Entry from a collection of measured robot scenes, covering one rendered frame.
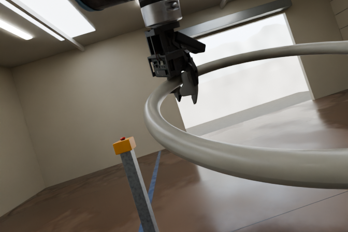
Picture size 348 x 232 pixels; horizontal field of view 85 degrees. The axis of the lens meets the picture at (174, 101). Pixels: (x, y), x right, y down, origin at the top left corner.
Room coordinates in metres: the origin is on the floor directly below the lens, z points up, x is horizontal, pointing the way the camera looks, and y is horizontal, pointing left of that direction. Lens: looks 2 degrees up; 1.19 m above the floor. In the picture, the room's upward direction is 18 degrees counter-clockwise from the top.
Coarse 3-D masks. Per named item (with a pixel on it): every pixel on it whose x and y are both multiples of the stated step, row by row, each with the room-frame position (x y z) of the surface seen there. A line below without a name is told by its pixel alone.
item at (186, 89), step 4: (184, 72) 0.48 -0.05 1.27; (188, 72) 0.48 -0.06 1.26; (184, 76) 0.48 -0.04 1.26; (188, 76) 0.49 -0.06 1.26; (184, 80) 0.48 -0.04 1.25; (188, 80) 0.49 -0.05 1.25; (192, 80) 0.48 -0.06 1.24; (184, 84) 0.48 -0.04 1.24; (188, 84) 0.49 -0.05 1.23; (192, 84) 0.49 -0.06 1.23; (180, 88) 0.47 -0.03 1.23; (184, 88) 0.48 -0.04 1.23; (188, 88) 0.49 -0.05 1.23; (192, 88) 0.49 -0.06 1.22; (196, 88) 0.49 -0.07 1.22; (180, 92) 0.47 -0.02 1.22; (184, 92) 0.48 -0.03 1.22; (188, 92) 0.48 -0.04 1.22; (192, 92) 0.49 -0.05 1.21; (196, 92) 0.50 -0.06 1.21; (192, 96) 0.51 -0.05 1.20; (196, 96) 0.50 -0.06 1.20; (192, 100) 0.52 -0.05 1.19; (196, 100) 0.51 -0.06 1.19
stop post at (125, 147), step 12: (120, 144) 1.31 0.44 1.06; (132, 144) 1.34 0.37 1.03; (132, 156) 1.33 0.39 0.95; (132, 168) 1.33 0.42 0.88; (132, 180) 1.33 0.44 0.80; (132, 192) 1.33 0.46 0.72; (144, 192) 1.36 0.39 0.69; (144, 204) 1.33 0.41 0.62; (144, 216) 1.33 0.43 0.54; (144, 228) 1.33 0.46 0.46; (156, 228) 1.37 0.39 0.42
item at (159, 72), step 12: (168, 24) 0.42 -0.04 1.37; (156, 36) 0.44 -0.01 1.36; (168, 36) 0.47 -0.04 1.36; (156, 48) 0.45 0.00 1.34; (168, 48) 0.45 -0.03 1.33; (180, 48) 0.47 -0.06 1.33; (156, 60) 0.46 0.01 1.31; (168, 60) 0.43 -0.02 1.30; (180, 60) 0.46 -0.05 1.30; (156, 72) 0.48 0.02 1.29; (168, 72) 0.44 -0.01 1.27; (180, 72) 0.46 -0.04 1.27
